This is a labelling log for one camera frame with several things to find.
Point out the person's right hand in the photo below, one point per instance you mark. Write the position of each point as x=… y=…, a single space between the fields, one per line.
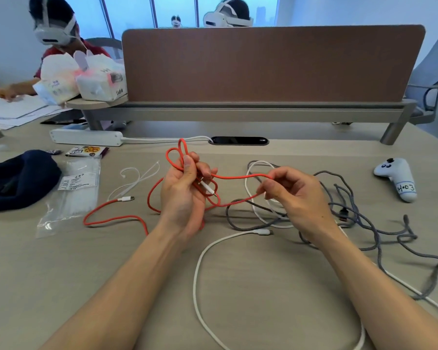
x=303 y=204

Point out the large glass window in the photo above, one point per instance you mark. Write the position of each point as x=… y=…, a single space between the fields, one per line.
x=131 y=10

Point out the person's right forearm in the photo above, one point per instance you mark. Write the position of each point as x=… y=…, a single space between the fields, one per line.
x=372 y=287

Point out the person's left hand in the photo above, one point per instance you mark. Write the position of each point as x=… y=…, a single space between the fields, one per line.
x=179 y=200

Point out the brown desk divider panel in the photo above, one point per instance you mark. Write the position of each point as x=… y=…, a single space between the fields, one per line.
x=270 y=65

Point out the round beige shelf board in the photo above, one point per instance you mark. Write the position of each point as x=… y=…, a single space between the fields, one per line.
x=95 y=104

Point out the white labelled hand controller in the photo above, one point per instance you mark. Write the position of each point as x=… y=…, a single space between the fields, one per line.
x=399 y=178

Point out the grey office chair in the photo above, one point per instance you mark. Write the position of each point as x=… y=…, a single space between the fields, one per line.
x=109 y=45
x=434 y=61

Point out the grey metal desk shelf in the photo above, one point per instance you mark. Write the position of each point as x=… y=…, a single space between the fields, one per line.
x=259 y=114

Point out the white head-mounted headset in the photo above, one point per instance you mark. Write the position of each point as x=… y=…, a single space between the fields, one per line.
x=54 y=34
x=215 y=19

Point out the person's left forearm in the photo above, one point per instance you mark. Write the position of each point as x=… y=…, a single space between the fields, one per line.
x=131 y=287

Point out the small purple candy wrapper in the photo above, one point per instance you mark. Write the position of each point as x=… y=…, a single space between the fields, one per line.
x=54 y=152

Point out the white power strip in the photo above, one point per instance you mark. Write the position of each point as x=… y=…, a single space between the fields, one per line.
x=85 y=137

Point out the white printed snack packet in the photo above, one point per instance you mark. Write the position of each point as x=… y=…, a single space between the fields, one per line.
x=85 y=151

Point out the navy baseball cap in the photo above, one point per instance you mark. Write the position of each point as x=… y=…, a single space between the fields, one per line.
x=22 y=182

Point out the white paper sheets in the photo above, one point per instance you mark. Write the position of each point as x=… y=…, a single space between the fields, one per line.
x=14 y=109

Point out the white tissue pack pink label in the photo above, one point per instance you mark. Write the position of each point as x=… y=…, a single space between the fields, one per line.
x=102 y=81

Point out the black flat tablet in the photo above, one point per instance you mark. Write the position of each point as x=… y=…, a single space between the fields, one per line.
x=62 y=122

